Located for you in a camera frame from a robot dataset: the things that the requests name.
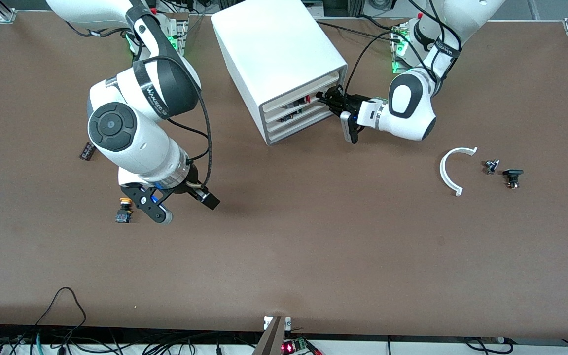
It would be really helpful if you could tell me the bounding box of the black flat-capped button part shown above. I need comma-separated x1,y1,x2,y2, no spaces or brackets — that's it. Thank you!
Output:
503,169,525,190

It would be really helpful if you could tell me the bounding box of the aluminium profile post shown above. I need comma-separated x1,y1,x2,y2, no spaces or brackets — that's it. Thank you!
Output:
252,316,292,355

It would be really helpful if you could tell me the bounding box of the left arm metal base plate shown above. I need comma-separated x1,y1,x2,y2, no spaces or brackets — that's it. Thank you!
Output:
391,22,415,75

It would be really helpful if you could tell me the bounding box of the orange-capped push button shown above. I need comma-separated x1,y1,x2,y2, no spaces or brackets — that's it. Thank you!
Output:
115,197,134,224

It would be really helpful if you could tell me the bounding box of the circuit board with red LED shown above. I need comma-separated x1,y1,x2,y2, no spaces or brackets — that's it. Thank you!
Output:
282,338,324,355

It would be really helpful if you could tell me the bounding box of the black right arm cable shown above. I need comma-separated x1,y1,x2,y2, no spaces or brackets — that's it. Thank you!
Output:
134,55,213,191

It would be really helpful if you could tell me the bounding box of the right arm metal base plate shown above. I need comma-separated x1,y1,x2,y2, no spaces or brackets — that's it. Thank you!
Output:
165,14,189,56

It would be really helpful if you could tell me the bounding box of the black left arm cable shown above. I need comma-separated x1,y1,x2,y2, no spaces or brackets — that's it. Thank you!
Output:
346,0,462,97

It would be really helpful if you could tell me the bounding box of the black coiled cable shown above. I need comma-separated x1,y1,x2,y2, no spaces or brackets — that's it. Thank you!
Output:
463,337,514,355

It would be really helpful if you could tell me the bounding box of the white curved plastic bracket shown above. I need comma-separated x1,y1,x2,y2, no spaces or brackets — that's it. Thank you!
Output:
439,146,478,197

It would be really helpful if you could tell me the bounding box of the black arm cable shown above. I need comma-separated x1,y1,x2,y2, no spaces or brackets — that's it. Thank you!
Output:
134,55,213,191
346,0,462,97

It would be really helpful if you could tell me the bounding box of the black cable behind cabinet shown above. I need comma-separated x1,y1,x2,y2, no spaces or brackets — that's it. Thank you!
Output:
316,20,399,40

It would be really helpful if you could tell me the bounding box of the thin black looped cable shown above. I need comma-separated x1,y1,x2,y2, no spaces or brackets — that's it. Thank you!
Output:
33,287,87,346

